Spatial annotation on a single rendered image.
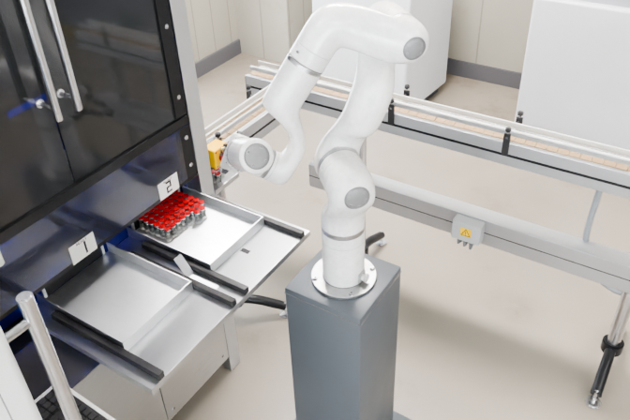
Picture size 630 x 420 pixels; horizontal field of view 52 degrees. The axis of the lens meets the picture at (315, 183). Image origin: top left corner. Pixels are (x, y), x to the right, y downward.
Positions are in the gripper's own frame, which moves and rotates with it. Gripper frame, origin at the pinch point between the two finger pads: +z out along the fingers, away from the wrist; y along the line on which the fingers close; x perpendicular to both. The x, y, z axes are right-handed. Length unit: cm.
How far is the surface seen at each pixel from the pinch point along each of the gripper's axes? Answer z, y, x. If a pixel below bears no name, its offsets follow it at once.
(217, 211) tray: 32.1, -18.1, -10.7
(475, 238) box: 40, 6, -114
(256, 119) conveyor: 68, 19, -21
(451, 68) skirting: 252, 132, -191
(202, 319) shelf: -7.4, -44.7, -8.5
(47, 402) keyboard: -10, -74, 22
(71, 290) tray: 17, -52, 24
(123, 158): 11.4, -12.2, 24.5
